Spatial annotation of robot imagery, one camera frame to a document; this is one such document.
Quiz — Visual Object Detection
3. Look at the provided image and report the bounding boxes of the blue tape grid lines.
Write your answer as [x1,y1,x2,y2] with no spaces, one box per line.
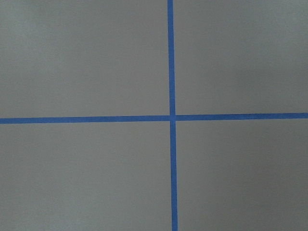
[0,0,308,231]

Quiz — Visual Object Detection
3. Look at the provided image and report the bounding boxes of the brown paper table cover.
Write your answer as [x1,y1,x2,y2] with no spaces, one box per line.
[0,0,308,231]

